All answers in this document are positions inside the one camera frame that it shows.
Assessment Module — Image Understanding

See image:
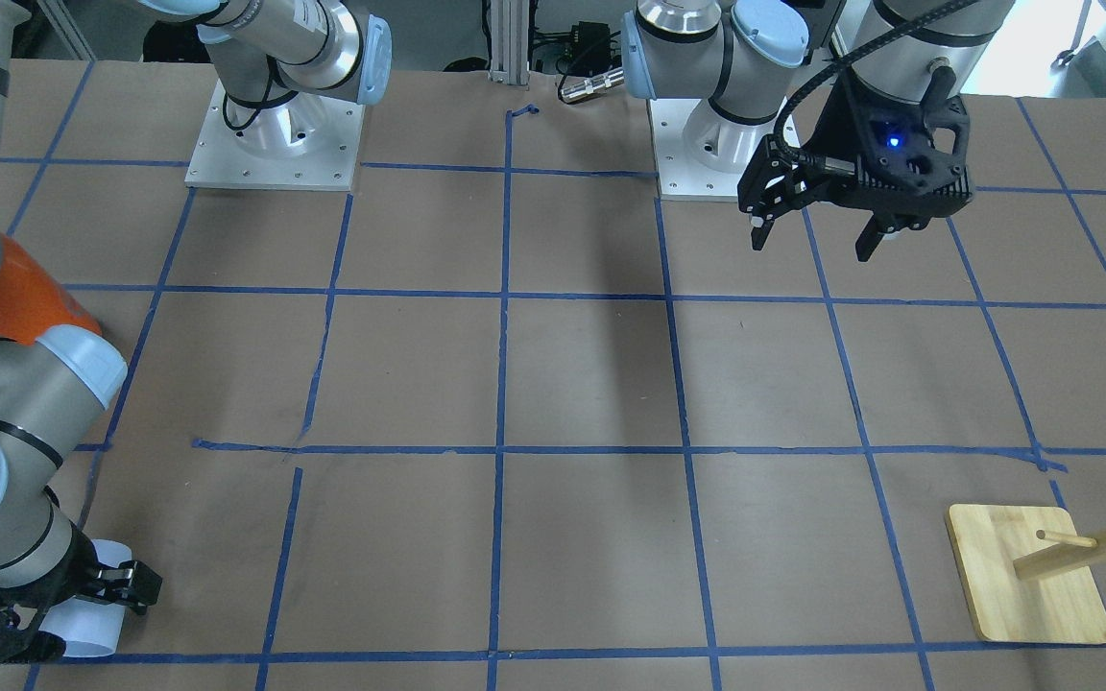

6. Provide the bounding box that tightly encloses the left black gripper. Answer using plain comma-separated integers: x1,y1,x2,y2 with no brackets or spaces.
737,136,974,263

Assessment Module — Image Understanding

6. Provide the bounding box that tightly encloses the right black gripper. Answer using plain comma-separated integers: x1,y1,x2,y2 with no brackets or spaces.
0,522,165,664

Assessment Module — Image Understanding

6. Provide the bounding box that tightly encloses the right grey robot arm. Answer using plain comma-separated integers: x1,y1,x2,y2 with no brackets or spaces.
0,1,394,664

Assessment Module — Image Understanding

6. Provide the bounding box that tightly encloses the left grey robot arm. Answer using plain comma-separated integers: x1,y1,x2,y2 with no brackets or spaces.
619,1,1011,262

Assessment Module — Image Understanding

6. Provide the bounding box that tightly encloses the wooden cup stand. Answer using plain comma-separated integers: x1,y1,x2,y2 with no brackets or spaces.
941,502,1106,646

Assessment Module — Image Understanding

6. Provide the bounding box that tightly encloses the orange can with grey lid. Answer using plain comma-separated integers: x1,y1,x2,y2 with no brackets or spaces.
0,233,104,346

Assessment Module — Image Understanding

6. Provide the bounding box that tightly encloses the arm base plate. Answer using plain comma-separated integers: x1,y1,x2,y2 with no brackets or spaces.
649,98,774,205
184,83,366,192

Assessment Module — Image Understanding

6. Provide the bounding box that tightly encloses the silver cable connector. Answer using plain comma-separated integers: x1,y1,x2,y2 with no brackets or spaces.
559,67,626,106

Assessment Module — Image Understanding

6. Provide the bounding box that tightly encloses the aluminium frame post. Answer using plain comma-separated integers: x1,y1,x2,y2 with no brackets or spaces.
488,0,532,90

